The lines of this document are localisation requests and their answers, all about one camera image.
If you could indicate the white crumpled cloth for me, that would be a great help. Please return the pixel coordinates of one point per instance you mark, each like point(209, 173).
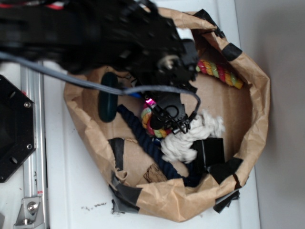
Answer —
point(177, 147)

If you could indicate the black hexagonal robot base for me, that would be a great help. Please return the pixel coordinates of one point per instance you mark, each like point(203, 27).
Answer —
point(16, 128)

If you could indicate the dark green oblong toy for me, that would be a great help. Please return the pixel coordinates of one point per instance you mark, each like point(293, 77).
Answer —
point(107, 102)

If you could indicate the brown wooden stick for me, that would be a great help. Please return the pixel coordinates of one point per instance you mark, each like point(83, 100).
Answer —
point(154, 174)

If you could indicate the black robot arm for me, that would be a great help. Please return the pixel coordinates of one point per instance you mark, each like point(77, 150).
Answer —
point(127, 35)

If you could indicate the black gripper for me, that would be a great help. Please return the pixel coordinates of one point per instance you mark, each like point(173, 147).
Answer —
point(166, 73)

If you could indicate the metal corner bracket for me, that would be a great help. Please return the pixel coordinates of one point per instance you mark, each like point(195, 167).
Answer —
point(30, 215)

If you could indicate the white tray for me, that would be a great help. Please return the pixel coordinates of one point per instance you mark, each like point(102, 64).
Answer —
point(79, 198)

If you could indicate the brown paper bag bin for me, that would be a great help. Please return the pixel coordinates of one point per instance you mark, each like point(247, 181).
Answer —
point(122, 162)

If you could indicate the black cube block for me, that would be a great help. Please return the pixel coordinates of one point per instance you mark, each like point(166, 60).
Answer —
point(210, 152)

